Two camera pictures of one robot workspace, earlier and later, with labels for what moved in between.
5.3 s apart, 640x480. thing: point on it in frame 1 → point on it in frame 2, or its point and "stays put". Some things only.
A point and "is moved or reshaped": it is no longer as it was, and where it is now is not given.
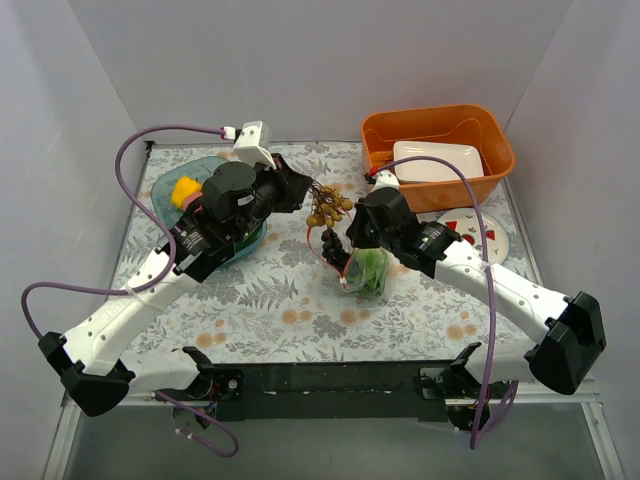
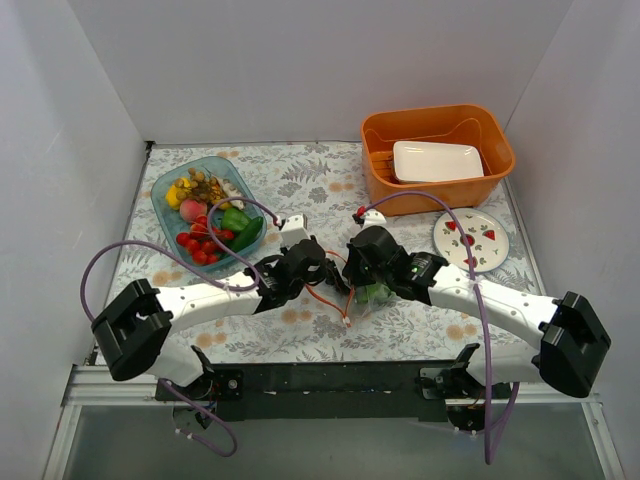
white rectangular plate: (467, 158) stays put
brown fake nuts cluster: (329, 206) → (198, 187)
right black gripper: (357, 228) → (353, 270)
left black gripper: (293, 183) → (329, 270)
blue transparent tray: (193, 167) stays put
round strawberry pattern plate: (464, 222) stays put
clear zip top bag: (369, 272) is moved or reshaped
